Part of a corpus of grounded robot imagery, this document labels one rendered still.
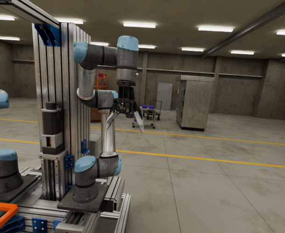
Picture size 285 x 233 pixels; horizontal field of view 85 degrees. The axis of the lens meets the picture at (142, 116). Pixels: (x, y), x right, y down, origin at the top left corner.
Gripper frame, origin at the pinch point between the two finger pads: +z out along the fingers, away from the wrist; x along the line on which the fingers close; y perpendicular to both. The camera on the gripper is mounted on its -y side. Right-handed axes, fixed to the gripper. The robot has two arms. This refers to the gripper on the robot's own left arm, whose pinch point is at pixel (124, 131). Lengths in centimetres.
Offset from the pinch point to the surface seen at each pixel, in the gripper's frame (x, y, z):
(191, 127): 180, -564, 137
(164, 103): 96, -1056, 105
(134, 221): 1, -106, 152
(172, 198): 55, -155, 152
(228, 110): 575, -1104, 123
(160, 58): 45, -1104, -212
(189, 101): 157, -563, 35
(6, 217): -40, 15, 33
